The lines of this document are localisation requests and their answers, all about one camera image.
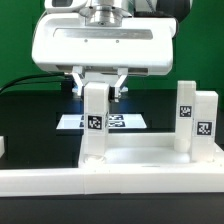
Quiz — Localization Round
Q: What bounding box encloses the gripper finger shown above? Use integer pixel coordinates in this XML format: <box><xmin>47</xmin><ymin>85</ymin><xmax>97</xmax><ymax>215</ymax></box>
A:
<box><xmin>72</xmin><ymin>66</ymin><xmax>85</xmax><ymax>96</ymax></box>
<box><xmin>114</xmin><ymin>68</ymin><xmax>128</xmax><ymax>102</ymax></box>

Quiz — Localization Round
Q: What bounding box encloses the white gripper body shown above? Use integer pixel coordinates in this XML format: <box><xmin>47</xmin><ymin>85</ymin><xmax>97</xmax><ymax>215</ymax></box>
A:
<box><xmin>32</xmin><ymin>0</ymin><xmax>177</xmax><ymax>76</ymax></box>

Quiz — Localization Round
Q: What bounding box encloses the white desk top tray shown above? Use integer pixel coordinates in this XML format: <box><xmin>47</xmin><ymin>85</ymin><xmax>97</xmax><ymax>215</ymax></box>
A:
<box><xmin>77</xmin><ymin>132</ymin><xmax>224</xmax><ymax>169</ymax></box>

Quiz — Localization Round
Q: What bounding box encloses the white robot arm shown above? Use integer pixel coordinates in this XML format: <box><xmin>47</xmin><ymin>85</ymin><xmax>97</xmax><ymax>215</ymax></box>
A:
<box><xmin>32</xmin><ymin>0</ymin><xmax>193</xmax><ymax>99</ymax></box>

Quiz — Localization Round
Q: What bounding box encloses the fiducial marker sheet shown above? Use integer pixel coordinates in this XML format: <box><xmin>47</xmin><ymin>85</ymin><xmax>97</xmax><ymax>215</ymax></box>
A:
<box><xmin>56</xmin><ymin>114</ymin><xmax>147</xmax><ymax>130</ymax></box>

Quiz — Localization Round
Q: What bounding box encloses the black cable bundle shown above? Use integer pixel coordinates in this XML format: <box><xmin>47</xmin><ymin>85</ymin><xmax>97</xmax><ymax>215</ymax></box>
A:
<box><xmin>0</xmin><ymin>73</ymin><xmax>73</xmax><ymax>95</ymax></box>

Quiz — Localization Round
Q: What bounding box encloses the white left fence wall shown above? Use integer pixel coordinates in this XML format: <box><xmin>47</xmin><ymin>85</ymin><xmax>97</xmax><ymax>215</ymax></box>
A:
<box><xmin>0</xmin><ymin>136</ymin><xmax>5</xmax><ymax>158</ymax></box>

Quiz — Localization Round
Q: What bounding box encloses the white fence wall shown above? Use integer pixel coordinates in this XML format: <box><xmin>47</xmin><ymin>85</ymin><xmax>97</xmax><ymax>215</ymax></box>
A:
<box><xmin>0</xmin><ymin>136</ymin><xmax>5</xmax><ymax>158</ymax></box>
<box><xmin>0</xmin><ymin>166</ymin><xmax>224</xmax><ymax>197</ymax></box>

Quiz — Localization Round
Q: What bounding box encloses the white front fence wall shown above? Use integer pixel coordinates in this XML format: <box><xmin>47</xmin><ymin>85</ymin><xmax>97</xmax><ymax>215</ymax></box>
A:
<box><xmin>0</xmin><ymin>166</ymin><xmax>224</xmax><ymax>197</ymax></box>

